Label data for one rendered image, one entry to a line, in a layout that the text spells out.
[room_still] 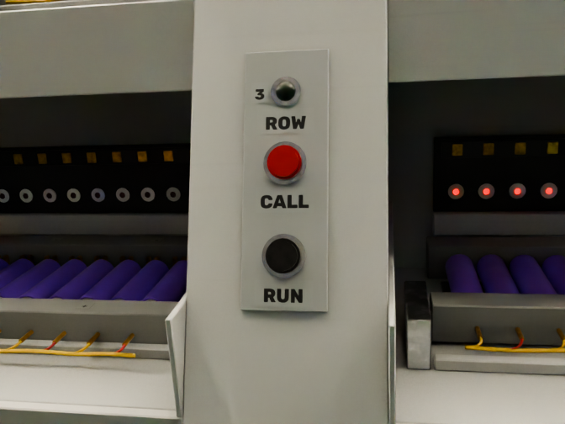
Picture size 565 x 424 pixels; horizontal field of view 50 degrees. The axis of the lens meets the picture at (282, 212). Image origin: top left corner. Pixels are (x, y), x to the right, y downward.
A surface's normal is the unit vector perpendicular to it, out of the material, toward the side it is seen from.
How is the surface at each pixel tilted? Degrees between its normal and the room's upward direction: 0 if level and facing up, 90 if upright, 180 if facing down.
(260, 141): 90
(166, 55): 112
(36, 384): 22
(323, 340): 90
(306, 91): 90
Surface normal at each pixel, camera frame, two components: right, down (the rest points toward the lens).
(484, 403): -0.05, -0.96
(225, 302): -0.18, -0.10
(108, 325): -0.17, 0.29
